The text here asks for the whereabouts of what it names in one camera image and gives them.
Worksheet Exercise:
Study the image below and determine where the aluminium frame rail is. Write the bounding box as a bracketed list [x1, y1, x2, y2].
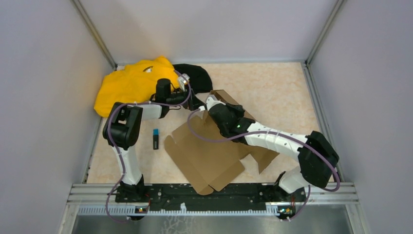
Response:
[67, 182, 359, 217]

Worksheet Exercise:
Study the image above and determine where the black cloth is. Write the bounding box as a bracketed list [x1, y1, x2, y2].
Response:
[173, 63, 213, 94]

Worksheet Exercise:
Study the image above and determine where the yellow shirt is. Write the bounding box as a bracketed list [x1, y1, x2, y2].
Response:
[94, 56, 178, 118]

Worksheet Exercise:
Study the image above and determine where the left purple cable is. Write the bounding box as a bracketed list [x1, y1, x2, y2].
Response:
[105, 69, 193, 224]

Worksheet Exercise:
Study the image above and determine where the brown cardboard box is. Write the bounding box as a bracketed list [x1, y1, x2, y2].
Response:
[164, 89, 280, 196]

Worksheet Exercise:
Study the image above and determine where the black blue marker pen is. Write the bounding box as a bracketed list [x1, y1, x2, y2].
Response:
[152, 129, 159, 150]

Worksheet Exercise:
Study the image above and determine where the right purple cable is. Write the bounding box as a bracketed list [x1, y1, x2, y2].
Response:
[187, 108, 341, 222]

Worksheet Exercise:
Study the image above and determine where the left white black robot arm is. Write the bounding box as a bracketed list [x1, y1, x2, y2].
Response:
[103, 74, 202, 202]

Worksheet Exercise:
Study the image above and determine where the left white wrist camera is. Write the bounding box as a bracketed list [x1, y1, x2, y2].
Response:
[178, 74, 190, 92]

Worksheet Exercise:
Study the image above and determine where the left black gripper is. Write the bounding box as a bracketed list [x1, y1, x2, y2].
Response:
[167, 85, 204, 111]

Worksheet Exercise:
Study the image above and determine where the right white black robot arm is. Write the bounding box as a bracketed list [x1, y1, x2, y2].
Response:
[206, 99, 339, 201]

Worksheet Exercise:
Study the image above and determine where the purple cable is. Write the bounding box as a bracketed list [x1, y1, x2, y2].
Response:
[105, 69, 193, 224]
[187, 108, 341, 222]

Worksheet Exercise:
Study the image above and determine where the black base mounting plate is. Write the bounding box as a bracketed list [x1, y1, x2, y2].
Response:
[115, 183, 306, 212]

